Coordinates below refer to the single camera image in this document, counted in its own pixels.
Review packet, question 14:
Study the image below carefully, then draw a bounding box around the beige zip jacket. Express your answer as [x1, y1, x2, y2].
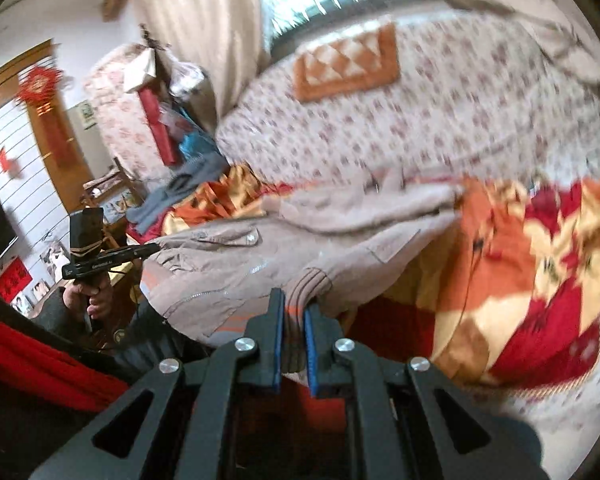
[140, 167, 468, 376]

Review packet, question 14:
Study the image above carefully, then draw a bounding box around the wooden chair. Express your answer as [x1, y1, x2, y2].
[81, 156, 142, 242]

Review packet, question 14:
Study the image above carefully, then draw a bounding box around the person's red clothing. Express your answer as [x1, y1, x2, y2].
[0, 309, 132, 414]

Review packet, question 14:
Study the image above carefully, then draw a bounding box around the blue plastic bag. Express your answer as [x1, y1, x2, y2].
[176, 129, 217, 159]

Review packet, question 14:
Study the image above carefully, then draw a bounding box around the red orange patterned bedsheet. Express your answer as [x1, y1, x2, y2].
[162, 162, 600, 396]

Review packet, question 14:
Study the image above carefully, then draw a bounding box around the person's left forearm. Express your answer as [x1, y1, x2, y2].
[27, 291, 96, 342]

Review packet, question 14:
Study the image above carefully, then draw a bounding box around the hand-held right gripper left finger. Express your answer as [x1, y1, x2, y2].
[30, 287, 287, 480]

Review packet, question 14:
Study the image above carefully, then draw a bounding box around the floral cloth bundle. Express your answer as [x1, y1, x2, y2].
[84, 41, 181, 177]

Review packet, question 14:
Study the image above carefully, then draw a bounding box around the orange checkered cushion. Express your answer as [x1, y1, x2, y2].
[292, 22, 401, 103]

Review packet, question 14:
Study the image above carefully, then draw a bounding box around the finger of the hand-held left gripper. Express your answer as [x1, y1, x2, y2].
[107, 241, 162, 267]

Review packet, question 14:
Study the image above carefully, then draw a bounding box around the grey garment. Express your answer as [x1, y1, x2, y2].
[126, 152, 227, 234]

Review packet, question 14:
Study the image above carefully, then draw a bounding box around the cream curtain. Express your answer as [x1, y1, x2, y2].
[130, 0, 277, 117]

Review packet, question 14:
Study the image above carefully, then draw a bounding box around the wooden door frame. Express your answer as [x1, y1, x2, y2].
[0, 39, 97, 217]

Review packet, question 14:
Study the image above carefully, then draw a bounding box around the red knot wall decoration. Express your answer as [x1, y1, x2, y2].
[15, 64, 67, 111]

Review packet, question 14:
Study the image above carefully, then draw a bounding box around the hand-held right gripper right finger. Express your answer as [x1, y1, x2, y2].
[302, 302, 551, 480]

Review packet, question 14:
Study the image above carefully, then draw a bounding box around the floral quilt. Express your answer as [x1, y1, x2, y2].
[215, 10, 600, 201]

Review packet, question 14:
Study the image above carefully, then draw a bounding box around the person's left hand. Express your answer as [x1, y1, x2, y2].
[62, 279, 115, 322]

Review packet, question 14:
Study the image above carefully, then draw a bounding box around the red bag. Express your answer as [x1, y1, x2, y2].
[139, 85, 182, 167]

